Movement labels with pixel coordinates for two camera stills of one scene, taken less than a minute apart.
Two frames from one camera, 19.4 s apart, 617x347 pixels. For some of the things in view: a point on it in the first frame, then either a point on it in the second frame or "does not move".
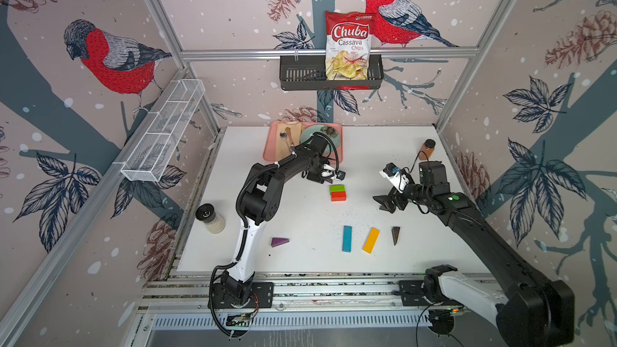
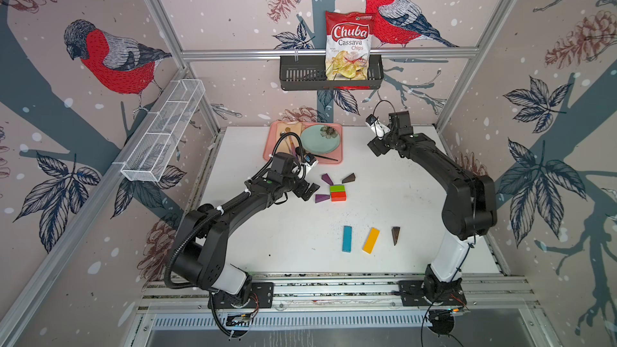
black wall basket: (311, 75) does not move
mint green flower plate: (324, 128) does not move
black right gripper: (386, 201) -> (374, 146)
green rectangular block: (337, 188) does not move
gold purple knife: (288, 130) does not move
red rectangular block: (340, 196) does not move
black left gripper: (316, 178) -> (300, 191)
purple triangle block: (276, 242) -> (320, 197)
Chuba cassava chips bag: (349, 45) does not move
